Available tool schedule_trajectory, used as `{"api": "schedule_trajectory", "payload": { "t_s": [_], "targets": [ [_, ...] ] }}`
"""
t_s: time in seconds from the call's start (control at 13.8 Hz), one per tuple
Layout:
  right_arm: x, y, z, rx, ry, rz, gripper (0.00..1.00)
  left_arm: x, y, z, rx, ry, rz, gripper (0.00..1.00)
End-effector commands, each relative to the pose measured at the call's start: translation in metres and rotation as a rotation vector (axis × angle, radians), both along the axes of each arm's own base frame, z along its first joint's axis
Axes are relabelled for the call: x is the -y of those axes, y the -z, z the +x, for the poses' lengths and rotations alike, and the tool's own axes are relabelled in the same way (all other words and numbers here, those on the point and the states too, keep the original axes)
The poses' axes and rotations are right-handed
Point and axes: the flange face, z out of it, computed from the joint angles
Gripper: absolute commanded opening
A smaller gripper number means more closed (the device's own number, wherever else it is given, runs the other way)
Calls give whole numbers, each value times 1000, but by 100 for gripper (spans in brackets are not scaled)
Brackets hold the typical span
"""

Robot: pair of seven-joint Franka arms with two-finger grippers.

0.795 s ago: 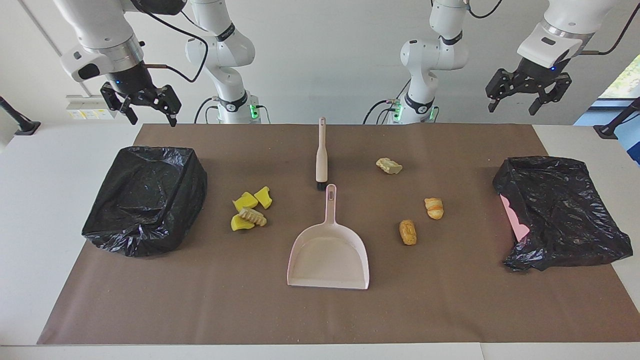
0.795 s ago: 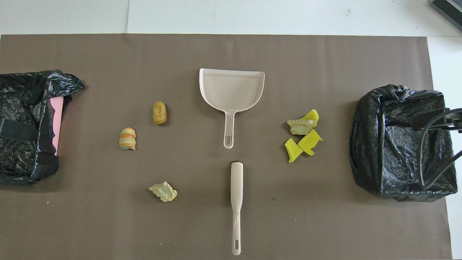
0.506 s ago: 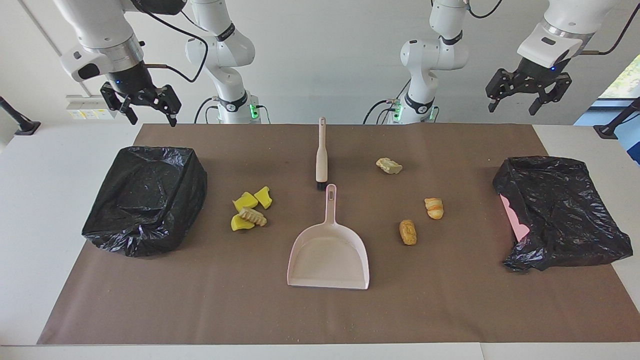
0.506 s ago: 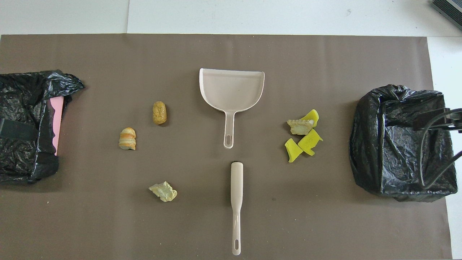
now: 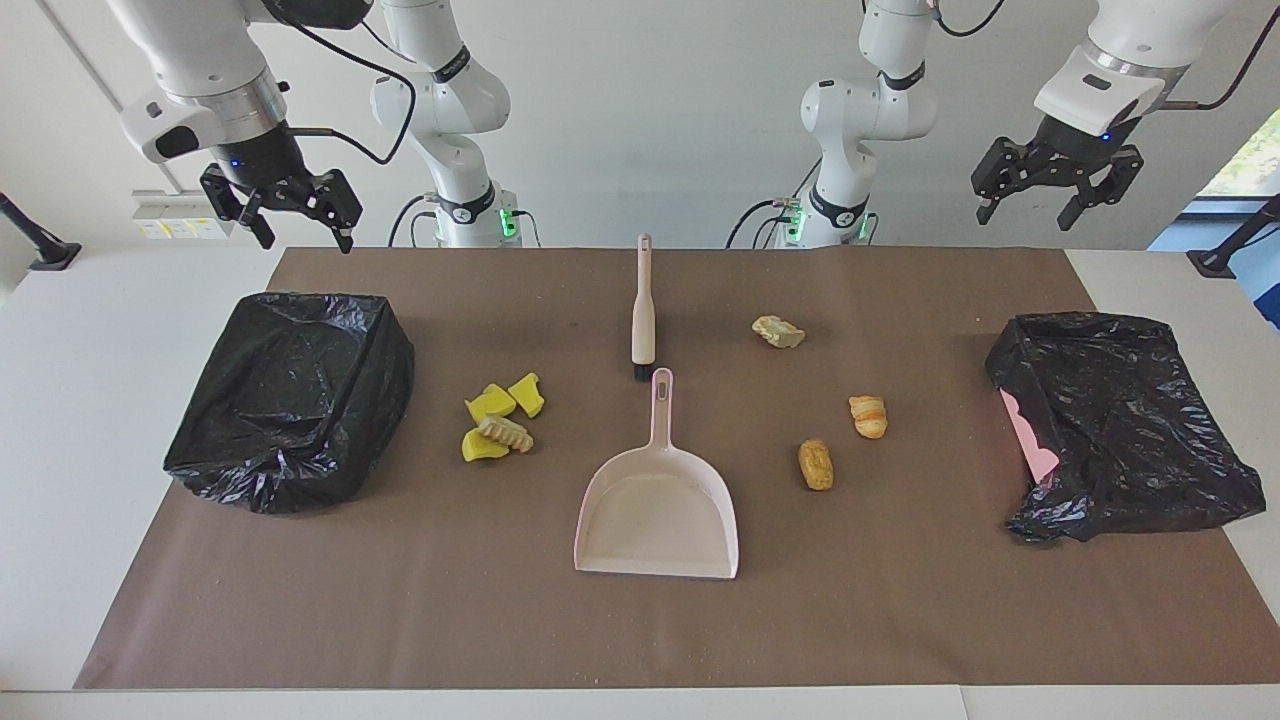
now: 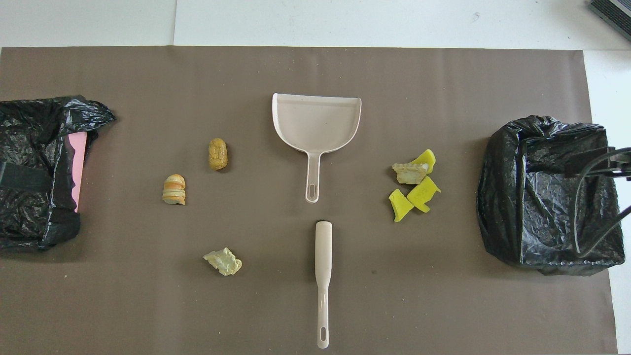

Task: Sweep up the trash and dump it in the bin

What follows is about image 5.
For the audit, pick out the pale pink dustpan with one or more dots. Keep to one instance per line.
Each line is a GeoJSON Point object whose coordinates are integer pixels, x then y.
{"type": "Point", "coordinates": [655, 510]}

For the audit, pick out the window pane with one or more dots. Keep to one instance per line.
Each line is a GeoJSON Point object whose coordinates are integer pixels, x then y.
{"type": "Point", "coordinates": [1255, 165]}

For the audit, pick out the blue panel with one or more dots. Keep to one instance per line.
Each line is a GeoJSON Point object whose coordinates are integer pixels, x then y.
{"type": "Point", "coordinates": [1265, 285]}

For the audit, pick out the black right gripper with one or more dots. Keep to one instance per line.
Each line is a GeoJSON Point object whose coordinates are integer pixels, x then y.
{"type": "Point", "coordinates": [265, 165]}

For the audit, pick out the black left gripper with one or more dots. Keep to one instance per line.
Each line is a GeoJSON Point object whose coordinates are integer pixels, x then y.
{"type": "Point", "coordinates": [1080, 145]}

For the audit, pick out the pink plastic bin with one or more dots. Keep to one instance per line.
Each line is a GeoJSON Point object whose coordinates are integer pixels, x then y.
{"type": "Point", "coordinates": [1030, 440]}

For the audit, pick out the yellow sponge piece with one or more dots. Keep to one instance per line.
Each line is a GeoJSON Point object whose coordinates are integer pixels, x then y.
{"type": "Point", "coordinates": [490, 403]}
{"type": "Point", "coordinates": [478, 447]}
{"type": "Point", "coordinates": [527, 395]}

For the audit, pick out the brown toy bread loaf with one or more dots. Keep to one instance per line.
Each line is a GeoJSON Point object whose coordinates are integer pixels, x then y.
{"type": "Point", "coordinates": [816, 465]}

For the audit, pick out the toy croissant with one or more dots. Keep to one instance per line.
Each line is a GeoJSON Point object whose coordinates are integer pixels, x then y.
{"type": "Point", "coordinates": [868, 417]}

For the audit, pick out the white wall socket box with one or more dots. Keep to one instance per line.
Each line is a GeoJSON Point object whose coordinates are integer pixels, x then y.
{"type": "Point", "coordinates": [185, 212]}

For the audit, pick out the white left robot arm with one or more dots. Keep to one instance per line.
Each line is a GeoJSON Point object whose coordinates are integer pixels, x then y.
{"type": "Point", "coordinates": [860, 110]}

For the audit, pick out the brown table mat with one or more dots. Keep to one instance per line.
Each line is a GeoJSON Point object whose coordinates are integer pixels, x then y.
{"type": "Point", "coordinates": [640, 630]}

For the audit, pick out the pale beige food chunk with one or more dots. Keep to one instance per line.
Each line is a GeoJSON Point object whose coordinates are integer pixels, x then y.
{"type": "Point", "coordinates": [778, 332]}

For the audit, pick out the crumpled black trash bag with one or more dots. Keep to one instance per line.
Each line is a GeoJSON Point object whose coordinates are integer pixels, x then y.
{"type": "Point", "coordinates": [1130, 420]}

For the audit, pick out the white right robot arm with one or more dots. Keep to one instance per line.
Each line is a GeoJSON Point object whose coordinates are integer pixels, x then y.
{"type": "Point", "coordinates": [450, 100]}

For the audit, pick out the black stand foot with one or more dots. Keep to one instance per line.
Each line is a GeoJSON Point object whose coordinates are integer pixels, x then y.
{"type": "Point", "coordinates": [50, 255]}
{"type": "Point", "coordinates": [1215, 262]}

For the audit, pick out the beige ridged food piece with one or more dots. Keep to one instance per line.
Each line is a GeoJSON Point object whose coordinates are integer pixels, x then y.
{"type": "Point", "coordinates": [506, 433]}

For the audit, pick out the black bag covered bin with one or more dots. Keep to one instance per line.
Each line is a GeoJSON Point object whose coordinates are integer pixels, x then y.
{"type": "Point", "coordinates": [290, 400]}

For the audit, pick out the beige hand brush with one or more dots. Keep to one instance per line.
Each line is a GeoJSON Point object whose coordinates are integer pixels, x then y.
{"type": "Point", "coordinates": [643, 310]}

